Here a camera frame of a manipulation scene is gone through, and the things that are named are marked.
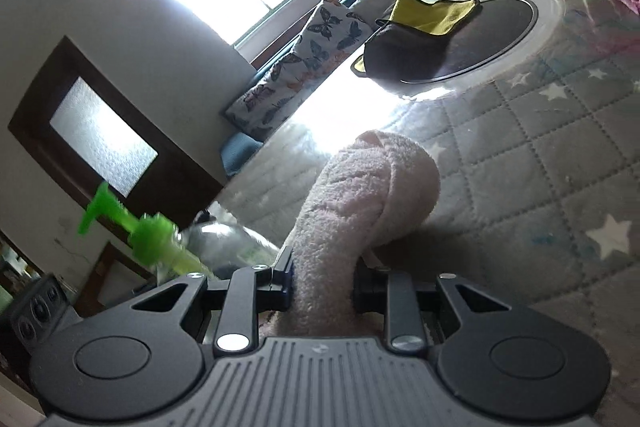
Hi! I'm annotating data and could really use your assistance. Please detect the clear green pump soap bottle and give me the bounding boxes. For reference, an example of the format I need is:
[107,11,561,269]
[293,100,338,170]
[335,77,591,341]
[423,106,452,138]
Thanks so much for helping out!
[77,181,283,283]

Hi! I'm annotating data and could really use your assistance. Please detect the dark door with frosted glass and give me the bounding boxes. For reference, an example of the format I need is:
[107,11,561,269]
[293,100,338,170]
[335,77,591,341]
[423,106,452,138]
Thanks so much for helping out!
[7,36,226,258]

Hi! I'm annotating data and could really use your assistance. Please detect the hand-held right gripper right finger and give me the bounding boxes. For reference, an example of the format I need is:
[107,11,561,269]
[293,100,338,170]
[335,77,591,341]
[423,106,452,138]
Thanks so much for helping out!
[352,257,502,351]

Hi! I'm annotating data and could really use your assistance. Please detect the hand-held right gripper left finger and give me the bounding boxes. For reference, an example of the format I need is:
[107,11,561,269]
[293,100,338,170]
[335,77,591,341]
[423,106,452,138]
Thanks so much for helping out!
[131,246,295,354]

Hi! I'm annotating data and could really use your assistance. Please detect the blue sofa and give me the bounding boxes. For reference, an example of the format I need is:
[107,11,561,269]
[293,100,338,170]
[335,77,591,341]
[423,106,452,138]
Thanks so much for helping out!
[217,0,451,180]

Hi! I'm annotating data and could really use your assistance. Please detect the yellow and grey cloth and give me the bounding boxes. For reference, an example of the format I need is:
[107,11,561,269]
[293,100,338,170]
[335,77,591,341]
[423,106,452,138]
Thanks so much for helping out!
[350,0,483,80]

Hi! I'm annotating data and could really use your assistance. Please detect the round black hob plate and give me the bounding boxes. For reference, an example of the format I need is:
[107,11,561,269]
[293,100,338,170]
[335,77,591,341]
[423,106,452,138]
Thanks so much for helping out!
[365,0,568,102]

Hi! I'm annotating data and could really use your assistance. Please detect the pink terry towel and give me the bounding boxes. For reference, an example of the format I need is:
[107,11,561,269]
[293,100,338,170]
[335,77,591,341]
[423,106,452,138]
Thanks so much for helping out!
[262,130,442,338]

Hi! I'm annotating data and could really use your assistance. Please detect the butterfly print cushion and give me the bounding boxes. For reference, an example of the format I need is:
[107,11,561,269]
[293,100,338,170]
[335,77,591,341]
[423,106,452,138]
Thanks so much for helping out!
[222,0,373,142]

